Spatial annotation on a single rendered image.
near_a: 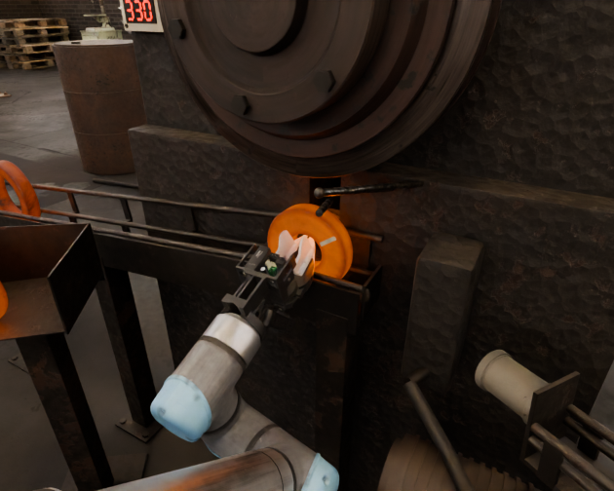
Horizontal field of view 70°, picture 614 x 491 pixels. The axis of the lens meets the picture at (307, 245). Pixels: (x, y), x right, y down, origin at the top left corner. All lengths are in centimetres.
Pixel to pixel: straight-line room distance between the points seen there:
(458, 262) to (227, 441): 39
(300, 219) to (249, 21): 32
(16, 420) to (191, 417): 116
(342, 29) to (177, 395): 45
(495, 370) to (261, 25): 51
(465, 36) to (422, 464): 56
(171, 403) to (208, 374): 5
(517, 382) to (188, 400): 40
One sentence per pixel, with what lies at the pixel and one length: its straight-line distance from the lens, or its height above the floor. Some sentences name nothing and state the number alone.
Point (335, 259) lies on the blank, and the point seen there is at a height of 74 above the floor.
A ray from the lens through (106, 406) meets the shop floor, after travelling 159.
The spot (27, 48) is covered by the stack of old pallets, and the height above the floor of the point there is 39.
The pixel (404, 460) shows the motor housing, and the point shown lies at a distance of 72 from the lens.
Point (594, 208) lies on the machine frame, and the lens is 69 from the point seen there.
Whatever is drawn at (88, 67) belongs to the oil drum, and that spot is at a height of 75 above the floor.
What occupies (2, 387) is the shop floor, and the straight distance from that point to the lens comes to 182.
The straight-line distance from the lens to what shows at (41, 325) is 92.
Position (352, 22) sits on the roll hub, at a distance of 50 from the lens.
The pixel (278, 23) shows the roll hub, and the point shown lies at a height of 109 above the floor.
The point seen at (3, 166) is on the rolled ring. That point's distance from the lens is 137.
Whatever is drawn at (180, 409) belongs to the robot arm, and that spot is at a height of 69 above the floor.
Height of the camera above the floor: 110
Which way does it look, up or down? 29 degrees down
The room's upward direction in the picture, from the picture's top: straight up
